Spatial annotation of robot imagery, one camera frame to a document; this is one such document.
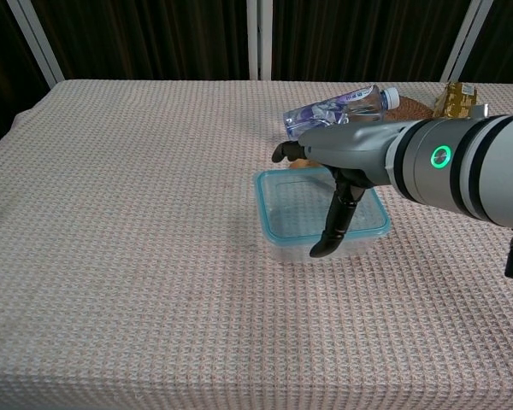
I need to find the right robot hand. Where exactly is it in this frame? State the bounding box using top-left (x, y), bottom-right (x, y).
top-left (271, 118), bottom-right (408, 258)

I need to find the teal plastic lid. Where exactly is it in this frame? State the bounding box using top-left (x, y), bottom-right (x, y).
top-left (252, 166), bottom-right (392, 248)

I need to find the clear plastic food container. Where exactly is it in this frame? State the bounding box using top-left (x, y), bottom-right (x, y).
top-left (264, 232), bottom-right (390, 266)

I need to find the clear plastic water bottle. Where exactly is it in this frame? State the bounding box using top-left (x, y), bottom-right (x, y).
top-left (282, 84), bottom-right (401, 140)

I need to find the brown spout pouch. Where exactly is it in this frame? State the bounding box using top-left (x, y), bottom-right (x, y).
top-left (288, 155), bottom-right (321, 170)

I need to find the round woven brown coaster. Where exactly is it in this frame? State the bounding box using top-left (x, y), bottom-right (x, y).
top-left (384, 94), bottom-right (435, 123)

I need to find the black curtain panel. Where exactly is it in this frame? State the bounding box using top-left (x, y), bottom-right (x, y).
top-left (0, 0), bottom-right (51, 155)
top-left (272, 0), bottom-right (475, 83)
top-left (29, 0), bottom-right (251, 81)
top-left (457, 0), bottom-right (513, 85)

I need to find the gold foil snack package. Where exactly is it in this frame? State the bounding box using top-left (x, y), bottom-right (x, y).
top-left (431, 81), bottom-right (480, 119)

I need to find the pink waffle tablecloth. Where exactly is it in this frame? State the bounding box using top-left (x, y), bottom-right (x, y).
top-left (0, 79), bottom-right (513, 410)

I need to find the white frame post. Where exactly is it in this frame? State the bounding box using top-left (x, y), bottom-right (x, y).
top-left (246, 0), bottom-right (274, 81)
top-left (6, 0), bottom-right (66, 86)
top-left (439, 0), bottom-right (495, 83)

